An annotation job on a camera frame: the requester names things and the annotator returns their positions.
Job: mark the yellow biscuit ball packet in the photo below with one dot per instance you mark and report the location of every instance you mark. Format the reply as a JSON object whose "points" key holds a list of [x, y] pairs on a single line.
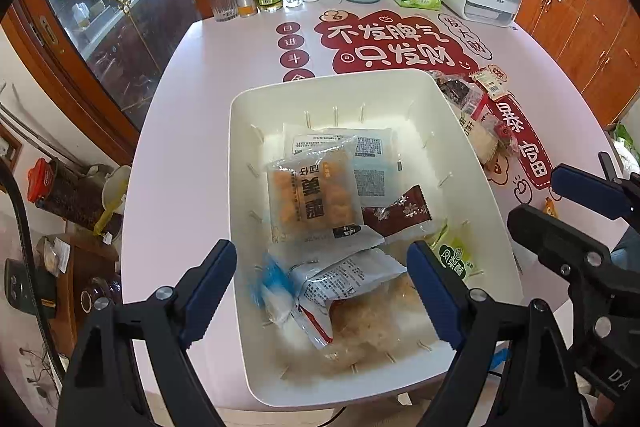
{"points": [[310, 197]]}

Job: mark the small blue snack packet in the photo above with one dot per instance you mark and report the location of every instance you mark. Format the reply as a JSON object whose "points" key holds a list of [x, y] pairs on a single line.
{"points": [[272, 284]]}

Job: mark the white soda cracker packet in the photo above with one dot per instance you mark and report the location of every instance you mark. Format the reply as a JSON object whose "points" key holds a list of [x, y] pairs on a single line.
{"points": [[480, 139]]}

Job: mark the small red candy packet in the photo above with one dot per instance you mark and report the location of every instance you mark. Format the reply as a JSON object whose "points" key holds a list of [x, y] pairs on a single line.
{"points": [[502, 134], [481, 106]]}

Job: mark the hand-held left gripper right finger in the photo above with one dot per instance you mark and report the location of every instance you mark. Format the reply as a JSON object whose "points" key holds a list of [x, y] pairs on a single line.
{"points": [[432, 297]]}

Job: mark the wooden framed glass door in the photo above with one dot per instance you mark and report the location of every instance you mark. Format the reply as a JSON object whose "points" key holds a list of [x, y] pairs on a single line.
{"points": [[150, 32]]}

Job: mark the drinking glass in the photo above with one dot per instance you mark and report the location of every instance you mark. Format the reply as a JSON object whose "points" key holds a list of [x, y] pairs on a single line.
{"points": [[222, 7]]}

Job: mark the clear crumbly cake packet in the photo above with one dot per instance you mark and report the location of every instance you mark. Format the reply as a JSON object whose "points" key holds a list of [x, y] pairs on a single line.
{"points": [[370, 332]]}

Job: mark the dark red black snack packet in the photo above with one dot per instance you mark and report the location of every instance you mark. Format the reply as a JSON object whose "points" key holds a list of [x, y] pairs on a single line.
{"points": [[457, 89]]}

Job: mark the small green snack packet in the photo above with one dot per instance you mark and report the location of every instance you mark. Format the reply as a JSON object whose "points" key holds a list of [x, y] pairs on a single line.
{"points": [[452, 254]]}

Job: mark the blue chair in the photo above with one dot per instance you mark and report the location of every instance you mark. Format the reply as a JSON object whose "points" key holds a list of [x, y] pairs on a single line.
{"points": [[629, 252]]}

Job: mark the white plastic storage bin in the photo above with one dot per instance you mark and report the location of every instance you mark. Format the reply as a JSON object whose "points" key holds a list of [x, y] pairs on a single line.
{"points": [[380, 107]]}

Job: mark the wooden wall cabinet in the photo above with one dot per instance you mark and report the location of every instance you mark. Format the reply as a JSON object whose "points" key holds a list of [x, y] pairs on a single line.
{"points": [[600, 32]]}

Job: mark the white yellow plastic scoop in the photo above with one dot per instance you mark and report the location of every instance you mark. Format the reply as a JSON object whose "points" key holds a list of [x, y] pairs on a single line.
{"points": [[115, 192]]}

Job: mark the small beige snack packet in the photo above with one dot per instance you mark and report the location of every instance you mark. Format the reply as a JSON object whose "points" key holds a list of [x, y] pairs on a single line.
{"points": [[492, 82]]}

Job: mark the white plastic bags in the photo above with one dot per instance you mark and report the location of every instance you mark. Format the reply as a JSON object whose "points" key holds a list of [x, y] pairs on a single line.
{"points": [[625, 157]]}

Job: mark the dark glass jar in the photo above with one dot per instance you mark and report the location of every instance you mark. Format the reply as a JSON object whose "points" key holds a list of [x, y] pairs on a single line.
{"points": [[100, 294]]}

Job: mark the red lid storage jar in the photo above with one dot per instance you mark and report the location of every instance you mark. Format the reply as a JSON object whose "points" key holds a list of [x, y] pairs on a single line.
{"points": [[65, 202]]}

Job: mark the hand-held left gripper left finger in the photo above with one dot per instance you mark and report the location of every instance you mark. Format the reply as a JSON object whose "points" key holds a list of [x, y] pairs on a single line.
{"points": [[210, 289]]}

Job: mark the red brown snack packet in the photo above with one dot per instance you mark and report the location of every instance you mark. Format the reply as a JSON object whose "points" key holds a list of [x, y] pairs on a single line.
{"points": [[400, 217]]}

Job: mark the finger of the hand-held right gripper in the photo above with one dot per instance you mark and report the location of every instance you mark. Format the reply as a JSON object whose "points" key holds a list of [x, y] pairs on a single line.
{"points": [[585, 189], [545, 227]]}

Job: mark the large pale blue cracker packet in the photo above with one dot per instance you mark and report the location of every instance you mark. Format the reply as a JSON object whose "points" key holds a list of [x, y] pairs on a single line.
{"points": [[372, 167]]}

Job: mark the wooden side table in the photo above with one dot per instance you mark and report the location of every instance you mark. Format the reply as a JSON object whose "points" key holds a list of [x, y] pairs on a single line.
{"points": [[85, 262]]}

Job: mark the clear floss cake packet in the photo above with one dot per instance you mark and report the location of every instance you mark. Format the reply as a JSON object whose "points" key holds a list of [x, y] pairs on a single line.
{"points": [[340, 282]]}

